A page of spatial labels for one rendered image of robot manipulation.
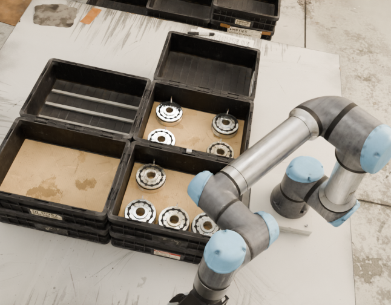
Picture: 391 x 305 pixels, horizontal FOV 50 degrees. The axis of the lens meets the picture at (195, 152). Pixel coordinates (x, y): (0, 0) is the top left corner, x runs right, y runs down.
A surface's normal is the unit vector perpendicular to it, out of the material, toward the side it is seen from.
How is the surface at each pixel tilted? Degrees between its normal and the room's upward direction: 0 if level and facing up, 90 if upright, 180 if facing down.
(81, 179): 0
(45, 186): 0
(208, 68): 0
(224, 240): 14
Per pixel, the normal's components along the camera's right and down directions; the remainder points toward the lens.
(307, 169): 0.00, -0.70
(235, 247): 0.21, -0.73
